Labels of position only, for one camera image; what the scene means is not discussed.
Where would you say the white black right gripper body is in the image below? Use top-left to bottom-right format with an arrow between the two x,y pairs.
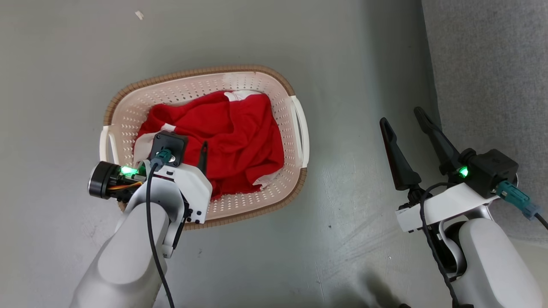
396,182 -> 500,234

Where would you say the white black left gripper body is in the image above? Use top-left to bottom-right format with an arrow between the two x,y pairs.
88,161 -> 213,225

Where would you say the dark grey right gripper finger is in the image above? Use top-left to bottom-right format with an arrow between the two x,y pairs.
413,107 -> 465,176
379,118 -> 423,192

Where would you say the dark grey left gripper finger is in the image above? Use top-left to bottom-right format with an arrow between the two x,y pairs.
197,141 -> 209,176

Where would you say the red garment with white trim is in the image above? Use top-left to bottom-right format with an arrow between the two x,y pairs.
134,90 -> 285,201

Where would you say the cream perforated laundry basket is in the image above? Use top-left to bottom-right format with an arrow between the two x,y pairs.
99,65 -> 310,230

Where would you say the thin black right gripper cable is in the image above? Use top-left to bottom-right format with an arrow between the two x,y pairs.
419,182 -> 465,308

